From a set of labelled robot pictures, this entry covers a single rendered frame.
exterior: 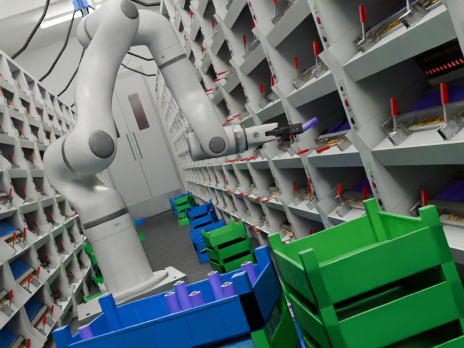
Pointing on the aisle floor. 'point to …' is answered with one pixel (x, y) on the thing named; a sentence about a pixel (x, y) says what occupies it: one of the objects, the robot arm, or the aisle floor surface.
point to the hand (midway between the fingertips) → (295, 129)
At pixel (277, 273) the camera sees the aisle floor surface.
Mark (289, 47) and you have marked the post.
